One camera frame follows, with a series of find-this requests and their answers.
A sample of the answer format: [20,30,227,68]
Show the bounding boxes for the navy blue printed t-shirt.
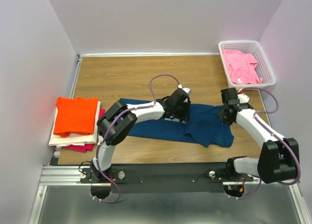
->
[128,103,234,147]

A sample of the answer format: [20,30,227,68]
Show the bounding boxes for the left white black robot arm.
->
[91,85,192,183]

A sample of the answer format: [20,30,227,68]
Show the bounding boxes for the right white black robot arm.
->
[217,88,301,185]

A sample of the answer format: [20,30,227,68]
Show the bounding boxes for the pink t-shirt in basket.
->
[222,50,263,84]

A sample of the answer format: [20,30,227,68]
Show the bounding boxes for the white plastic laundry basket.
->
[218,40,276,90]

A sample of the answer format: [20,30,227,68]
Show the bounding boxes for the magenta folded t-shirt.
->
[63,108,106,153]

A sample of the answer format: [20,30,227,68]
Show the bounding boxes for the orange folded t-shirt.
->
[53,97,98,138]

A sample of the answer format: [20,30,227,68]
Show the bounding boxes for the white folded t-shirt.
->
[48,101,100,148]

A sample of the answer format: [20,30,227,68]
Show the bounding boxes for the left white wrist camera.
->
[177,84,192,96]

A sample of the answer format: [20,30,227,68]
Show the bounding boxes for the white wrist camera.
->
[177,84,192,96]
[237,89,250,103]

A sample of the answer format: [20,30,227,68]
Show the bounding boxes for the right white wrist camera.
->
[237,89,250,103]

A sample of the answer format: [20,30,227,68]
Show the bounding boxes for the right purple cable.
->
[228,87,302,200]

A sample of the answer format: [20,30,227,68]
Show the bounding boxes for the purple cable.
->
[228,87,302,200]
[92,74,182,203]

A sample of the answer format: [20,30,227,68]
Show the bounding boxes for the black mounting base plate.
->
[80,163,253,199]

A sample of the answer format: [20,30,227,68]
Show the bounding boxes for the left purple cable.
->
[92,74,182,203]

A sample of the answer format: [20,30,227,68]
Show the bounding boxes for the aluminium extrusion rail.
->
[39,166,110,186]

